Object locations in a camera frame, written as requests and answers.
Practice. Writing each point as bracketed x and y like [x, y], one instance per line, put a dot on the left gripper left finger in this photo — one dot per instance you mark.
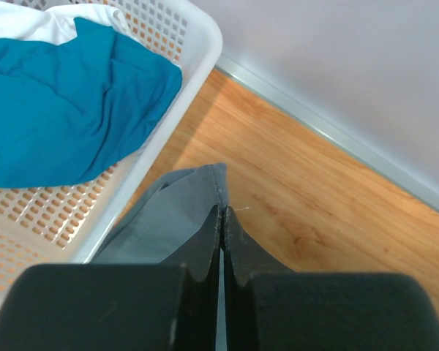
[170, 305]

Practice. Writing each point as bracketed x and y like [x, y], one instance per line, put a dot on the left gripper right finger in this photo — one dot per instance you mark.
[270, 307]

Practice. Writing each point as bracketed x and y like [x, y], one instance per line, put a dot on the grey-blue t-shirt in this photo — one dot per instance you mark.
[167, 214]

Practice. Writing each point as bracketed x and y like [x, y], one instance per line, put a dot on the white plastic laundry basket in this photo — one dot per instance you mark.
[68, 223]

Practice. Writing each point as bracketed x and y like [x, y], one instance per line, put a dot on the aluminium back edge strip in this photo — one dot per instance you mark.
[324, 128]

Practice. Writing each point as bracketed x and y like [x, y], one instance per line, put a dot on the teal blue t-shirt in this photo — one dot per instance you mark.
[68, 112]

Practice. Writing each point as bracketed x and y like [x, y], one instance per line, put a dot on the white t-shirt in basket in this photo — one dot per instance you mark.
[56, 25]

